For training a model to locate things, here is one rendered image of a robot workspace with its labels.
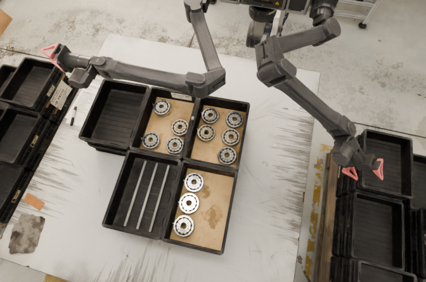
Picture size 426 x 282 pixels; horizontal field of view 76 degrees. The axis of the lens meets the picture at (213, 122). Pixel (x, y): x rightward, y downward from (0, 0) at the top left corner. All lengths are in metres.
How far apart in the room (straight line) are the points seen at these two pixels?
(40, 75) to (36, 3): 1.62
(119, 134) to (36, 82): 1.12
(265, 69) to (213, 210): 0.85
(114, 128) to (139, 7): 2.07
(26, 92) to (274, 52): 2.13
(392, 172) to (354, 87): 1.07
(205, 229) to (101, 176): 0.72
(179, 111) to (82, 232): 0.87
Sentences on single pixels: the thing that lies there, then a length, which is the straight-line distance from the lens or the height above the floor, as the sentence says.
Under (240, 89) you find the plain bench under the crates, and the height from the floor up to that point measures 0.70.
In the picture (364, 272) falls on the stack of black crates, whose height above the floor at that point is 0.49.
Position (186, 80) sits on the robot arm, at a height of 1.50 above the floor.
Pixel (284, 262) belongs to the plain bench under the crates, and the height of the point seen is 0.70.
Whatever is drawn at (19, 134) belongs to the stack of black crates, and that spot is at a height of 0.38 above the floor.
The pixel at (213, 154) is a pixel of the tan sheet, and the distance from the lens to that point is 1.54.
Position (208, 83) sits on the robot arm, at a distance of 0.96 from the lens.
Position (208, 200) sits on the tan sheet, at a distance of 1.48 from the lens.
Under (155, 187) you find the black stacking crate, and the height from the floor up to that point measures 0.83.
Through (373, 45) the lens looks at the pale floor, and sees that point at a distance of 3.33.
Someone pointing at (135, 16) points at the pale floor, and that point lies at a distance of 3.43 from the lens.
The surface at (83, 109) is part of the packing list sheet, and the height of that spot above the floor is 0.70.
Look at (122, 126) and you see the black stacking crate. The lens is 1.71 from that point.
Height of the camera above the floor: 2.30
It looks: 66 degrees down
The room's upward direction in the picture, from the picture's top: 6 degrees counter-clockwise
